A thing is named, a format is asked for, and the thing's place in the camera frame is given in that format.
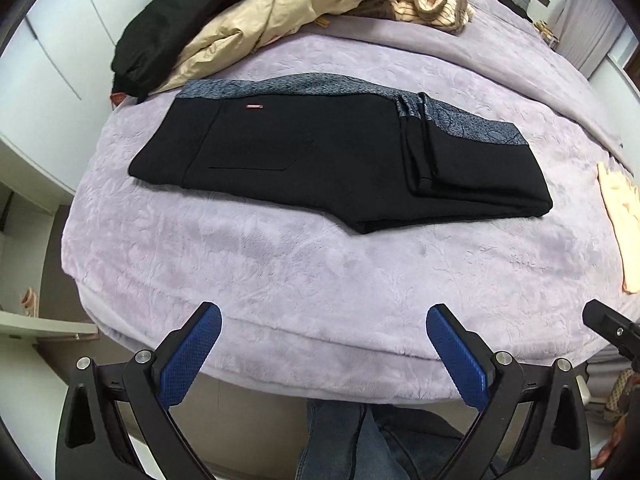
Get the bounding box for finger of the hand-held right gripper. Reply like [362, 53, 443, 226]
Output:
[582, 299, 640, 361]

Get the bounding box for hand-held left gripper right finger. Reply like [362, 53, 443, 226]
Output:
[425, 304, 593, 480]

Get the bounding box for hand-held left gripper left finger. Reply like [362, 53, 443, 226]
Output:
[55, 302, 223, 480]

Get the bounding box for black pants with grey stripe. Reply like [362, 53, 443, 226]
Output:
[128, 74, 553, 235]

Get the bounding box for brown patterned bag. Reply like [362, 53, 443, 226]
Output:
[602, 367, 640, 413]

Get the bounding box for peach cloth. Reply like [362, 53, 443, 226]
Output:
[597, 161, 640, 293]

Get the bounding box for person's legs in jeans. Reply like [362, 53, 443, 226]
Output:
[295, 400, 501, 480]

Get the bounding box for lilac plush bed blanket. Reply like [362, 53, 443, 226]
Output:
[60, 0, 640, 403]

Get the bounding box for white shelf unit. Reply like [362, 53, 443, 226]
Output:
[0, 180, 98, 346]

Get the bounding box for small bedside ornament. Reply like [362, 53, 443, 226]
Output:
[534, 20, 558, 48]

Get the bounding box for grey curtain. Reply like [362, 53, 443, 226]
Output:
[555, 0, 632, 81]

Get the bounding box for white wardrobe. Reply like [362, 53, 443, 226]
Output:
[0, 0, 166, 196]

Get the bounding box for black jacket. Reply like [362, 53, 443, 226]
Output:
[111, 0, 321, 103]

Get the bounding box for beige padded jacket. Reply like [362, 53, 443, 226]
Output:
[150, 0, 401, 95]

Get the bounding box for brown striped garment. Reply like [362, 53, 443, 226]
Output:
[392, 0, 473, 33]

